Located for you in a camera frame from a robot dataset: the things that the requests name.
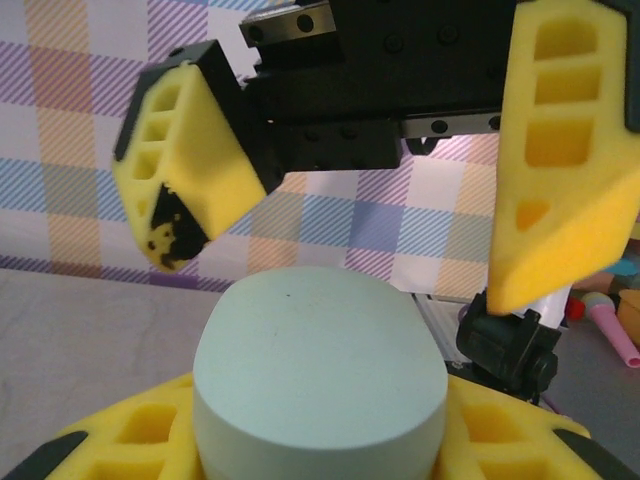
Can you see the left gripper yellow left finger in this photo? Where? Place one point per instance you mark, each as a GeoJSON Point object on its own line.
{"type": "Point", "coordinates": [115, 435]}

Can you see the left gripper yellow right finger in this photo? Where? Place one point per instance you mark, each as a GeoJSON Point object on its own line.
{"type": "Point", "coordinates": [505, 440]}

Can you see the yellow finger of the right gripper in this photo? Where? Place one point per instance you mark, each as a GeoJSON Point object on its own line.
{"type": "Point", "coordinates": [565, 225]}
{"type": "Point", "coordinates": [200, 165]}

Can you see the pale mint earbud charging case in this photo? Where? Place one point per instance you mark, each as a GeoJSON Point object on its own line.
{"type": "Point", "coordinates": [320, 350]}

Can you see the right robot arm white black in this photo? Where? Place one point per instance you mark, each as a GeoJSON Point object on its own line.
{"type": "Point", "coordinates": [500, 345]}

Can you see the teal toy block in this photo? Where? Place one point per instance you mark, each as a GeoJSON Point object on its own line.
{"type": "Point", "coordinates": [627, 270]}

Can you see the small red round toy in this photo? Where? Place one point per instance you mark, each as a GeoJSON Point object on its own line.
{"type": "Point", "coordinates": [576, 309]}

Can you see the pink toy microphone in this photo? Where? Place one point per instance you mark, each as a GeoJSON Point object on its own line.
{"type": "Point", "coordinates": [612, 325]}

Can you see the long aluminium base rail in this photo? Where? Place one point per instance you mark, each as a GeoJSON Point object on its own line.
{"type": "Point", "coordinates": [440, 325]}

